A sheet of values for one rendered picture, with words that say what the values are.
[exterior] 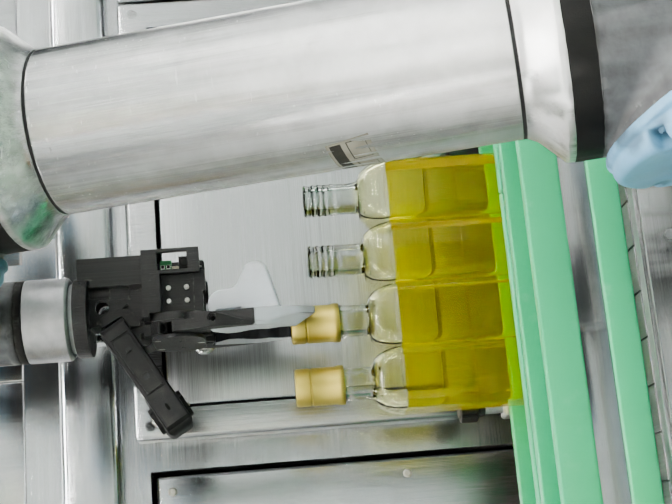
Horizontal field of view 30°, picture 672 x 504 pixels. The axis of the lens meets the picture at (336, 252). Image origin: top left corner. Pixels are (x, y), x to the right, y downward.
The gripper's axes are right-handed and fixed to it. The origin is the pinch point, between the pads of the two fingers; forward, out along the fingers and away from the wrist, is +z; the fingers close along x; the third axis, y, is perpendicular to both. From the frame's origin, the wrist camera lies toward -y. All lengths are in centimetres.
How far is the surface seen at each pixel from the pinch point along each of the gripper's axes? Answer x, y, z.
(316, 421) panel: 12.2, -7.3, 1.2
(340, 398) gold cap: -0.9, -7.0, 3.0
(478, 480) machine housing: 16.2, -14.0, 17.2
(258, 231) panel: 12.9, 12.7, -3.2
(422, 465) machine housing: 16.3, -12.1, 11.6
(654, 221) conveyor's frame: -15.3, 3.3, 28.7
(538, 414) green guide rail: -6.2, -10.4, 19.3
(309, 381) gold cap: -1.4, -5.4, 0.3
